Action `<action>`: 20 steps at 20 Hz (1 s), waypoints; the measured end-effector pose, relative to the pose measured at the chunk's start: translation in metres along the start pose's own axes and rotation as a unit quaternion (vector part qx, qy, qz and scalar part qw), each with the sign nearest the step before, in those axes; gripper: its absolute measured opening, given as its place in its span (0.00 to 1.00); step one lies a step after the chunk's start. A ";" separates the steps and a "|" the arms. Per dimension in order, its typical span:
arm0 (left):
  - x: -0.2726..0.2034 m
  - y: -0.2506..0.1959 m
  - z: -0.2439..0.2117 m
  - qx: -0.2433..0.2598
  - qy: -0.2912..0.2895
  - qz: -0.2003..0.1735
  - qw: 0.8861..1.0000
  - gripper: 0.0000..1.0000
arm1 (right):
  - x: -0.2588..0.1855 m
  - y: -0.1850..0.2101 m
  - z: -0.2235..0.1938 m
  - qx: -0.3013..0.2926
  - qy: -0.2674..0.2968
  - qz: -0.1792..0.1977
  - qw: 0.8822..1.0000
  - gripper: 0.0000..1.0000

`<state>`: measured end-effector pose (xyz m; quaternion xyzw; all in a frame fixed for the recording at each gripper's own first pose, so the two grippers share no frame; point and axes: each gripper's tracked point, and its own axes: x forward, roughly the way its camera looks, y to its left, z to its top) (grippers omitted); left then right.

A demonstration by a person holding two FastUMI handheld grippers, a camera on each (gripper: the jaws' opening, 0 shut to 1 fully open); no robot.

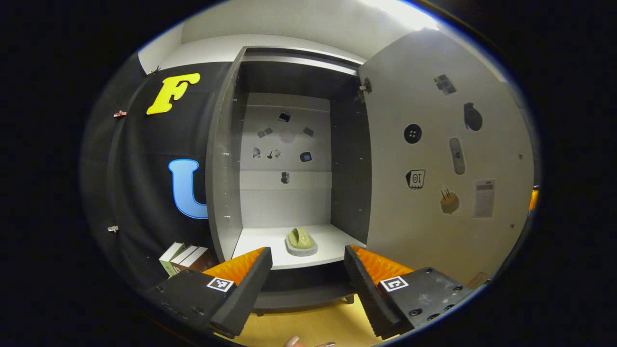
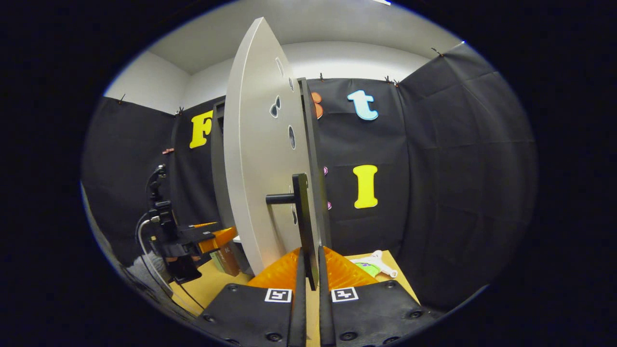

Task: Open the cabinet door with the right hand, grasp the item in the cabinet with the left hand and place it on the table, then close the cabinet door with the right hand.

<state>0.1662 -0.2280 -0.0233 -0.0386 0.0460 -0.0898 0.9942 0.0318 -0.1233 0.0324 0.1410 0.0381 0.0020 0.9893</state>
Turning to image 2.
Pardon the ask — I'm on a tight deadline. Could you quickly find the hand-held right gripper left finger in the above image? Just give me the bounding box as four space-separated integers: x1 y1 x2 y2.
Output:
193 248 308 347

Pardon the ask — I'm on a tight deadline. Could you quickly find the white cabinet door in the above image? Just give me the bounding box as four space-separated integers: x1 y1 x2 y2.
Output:
223 17 321 276

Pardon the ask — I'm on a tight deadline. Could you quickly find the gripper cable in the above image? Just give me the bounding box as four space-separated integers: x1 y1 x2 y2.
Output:
137 214 206 310

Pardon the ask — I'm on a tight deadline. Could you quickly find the dark grey cabinet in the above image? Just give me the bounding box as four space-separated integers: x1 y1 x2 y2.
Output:
210 77 333 278

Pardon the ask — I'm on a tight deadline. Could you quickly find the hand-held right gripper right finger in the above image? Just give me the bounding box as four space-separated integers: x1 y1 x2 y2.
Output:
318 247 437 347

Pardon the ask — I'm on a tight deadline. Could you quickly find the black backdrop cloth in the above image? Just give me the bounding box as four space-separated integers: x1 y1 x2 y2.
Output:
81 41 538 314

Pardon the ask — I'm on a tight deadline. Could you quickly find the white and green plastic toy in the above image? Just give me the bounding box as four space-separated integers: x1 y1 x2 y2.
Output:
350 250 400 280

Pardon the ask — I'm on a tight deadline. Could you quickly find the black cabinet door handle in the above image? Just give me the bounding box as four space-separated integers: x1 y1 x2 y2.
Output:
266 173 320 291

